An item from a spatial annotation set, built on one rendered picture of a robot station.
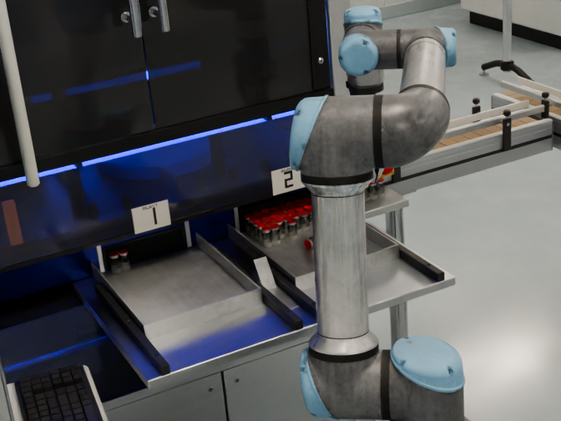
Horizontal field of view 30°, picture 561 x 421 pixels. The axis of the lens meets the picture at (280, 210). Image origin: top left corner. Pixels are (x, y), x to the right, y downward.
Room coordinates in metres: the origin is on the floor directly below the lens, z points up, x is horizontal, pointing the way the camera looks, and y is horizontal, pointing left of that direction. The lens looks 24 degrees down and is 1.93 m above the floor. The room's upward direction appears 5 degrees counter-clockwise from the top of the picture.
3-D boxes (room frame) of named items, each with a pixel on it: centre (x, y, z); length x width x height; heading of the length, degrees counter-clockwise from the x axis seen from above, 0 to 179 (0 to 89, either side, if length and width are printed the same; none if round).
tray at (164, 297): (2.02, 0.24, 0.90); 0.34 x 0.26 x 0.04; 25
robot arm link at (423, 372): (1.46, -0.21, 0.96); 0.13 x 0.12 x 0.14; 79
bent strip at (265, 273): (1.95, 0.02, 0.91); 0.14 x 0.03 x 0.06; 25
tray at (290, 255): (2.16, -0.06, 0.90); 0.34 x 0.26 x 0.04; 26
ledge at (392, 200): (2.42, -0.23, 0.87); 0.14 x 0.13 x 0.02; 25
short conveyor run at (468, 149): (2.63, -0.44, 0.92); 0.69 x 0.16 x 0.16; 115
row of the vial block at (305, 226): (2.24, -0.02, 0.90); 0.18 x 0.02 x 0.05; 116
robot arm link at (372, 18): (2.04, -0.20, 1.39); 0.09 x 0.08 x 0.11; 169
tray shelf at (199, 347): (2.03, 0.06, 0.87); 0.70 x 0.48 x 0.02; 115
